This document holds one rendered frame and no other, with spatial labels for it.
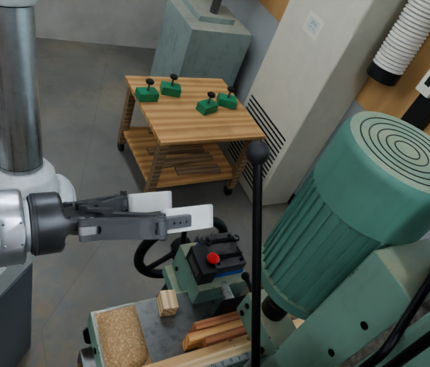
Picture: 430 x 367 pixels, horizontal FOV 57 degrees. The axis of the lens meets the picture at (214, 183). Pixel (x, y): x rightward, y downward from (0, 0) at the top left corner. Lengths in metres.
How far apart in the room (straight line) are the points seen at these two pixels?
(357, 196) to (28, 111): 0.71
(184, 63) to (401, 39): 1.42
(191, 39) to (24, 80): 1.93
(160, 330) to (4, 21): 0.70
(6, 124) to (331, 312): 0.75
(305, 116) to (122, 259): 1.21
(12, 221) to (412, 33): 1.80
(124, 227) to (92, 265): 1.62
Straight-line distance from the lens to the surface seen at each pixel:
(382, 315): 0.56
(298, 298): 0.67
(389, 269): 0.53
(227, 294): 0.97
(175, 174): 2.34
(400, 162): 0.54
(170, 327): 0.96
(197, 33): 2.76
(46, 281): 2.03
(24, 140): 1.00
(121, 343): 0.88
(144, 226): 0.46
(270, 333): 0.83
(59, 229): 0.50
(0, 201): 0.50
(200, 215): 0.51
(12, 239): 0.49
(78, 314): 1.95
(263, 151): 0.56
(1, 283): 1.27
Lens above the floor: 1.74
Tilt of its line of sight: 41 degrees down
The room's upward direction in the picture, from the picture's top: 24 degrees clockwise
